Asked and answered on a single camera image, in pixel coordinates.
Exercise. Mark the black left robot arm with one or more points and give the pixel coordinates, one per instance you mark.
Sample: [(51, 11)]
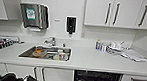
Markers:
[(5, 79)]

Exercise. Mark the steel kitchen sink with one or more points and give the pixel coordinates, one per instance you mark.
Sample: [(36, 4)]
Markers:
[(25, 54)]

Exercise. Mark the white base cabinet with doors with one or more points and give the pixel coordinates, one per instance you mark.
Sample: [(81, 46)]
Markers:
[(58, 77)]

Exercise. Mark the bowl with orange food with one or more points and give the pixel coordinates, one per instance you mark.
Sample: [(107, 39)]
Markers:
[(38, 52)]

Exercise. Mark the white plate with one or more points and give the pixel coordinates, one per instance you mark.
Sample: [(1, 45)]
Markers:
[(60, 58)]

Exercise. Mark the white mug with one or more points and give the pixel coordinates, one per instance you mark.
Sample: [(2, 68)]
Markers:
[(115, 45), (60, 52)]

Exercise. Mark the white plastic container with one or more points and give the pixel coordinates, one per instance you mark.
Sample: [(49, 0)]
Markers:
[(14, 39)]

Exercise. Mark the chrome faucet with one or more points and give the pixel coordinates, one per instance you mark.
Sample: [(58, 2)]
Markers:
[(52, 41)]

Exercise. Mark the small chrome counter button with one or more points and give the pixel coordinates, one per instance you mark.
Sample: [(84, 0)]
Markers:
[(63, 45)]

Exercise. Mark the steel paper towel dispenser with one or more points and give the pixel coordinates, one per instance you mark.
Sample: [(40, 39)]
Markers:
[(32, 15)]

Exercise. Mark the black soap dispenser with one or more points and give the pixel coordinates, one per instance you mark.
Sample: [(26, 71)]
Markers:
[(70, 25)]

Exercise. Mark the dish soap bottle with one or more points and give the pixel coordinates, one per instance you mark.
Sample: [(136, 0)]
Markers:
[(98, 46)]

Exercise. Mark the small white cup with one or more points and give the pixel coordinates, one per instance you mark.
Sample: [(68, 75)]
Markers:
[(103, 47)]

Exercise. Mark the stack of white plates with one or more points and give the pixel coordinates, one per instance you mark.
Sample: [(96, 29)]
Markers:
[(113, 52)]

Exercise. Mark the small wall label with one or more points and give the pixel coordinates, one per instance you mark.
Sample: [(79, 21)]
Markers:
[(57, 20)]

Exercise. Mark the white wall outlet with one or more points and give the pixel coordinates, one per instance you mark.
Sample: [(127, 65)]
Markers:
[(82, 34)]

